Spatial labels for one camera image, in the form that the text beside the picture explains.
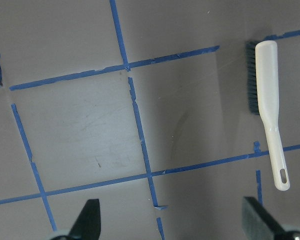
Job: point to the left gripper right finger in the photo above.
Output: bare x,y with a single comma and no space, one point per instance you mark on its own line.
258,224

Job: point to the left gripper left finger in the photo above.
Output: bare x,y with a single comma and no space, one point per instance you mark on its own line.
87,226

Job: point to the beige brush black bristles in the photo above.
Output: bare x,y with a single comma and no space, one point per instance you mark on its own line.
263,100

